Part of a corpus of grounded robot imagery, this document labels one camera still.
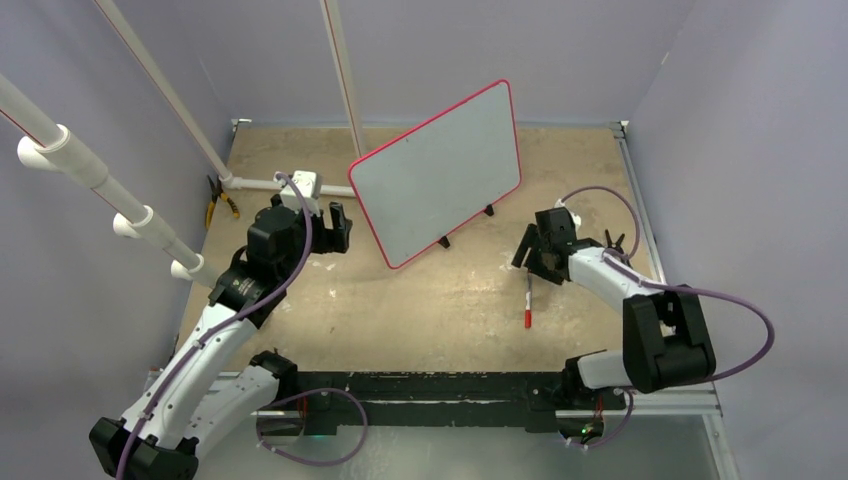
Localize red whiteboard marker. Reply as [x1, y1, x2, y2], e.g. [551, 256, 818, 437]
[524, 272, 533, 329]

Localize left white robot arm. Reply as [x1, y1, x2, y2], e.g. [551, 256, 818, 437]
[89, 202, 353, 479]

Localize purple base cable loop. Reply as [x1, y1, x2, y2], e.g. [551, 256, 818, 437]
[255, 387, 370, 468]

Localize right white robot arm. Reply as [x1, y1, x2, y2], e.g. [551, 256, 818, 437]
[511, 207, 716, 410]

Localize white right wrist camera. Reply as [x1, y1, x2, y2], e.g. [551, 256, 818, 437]
[554, 198, 582, 231]

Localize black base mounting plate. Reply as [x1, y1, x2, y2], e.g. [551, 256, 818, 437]
[294, 370, 571, 437]

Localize white pvc pipe frame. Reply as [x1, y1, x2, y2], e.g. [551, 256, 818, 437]
[0, 0, 368, 289]

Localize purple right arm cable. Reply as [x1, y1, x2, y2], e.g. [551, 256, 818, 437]
[560, 185, 776, 386]

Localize red framed whiteboard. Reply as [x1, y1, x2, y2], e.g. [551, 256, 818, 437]
[347, 79, 522, 269]

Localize yellow handled pliers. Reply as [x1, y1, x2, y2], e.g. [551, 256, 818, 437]
[204, 175, 241, 230]

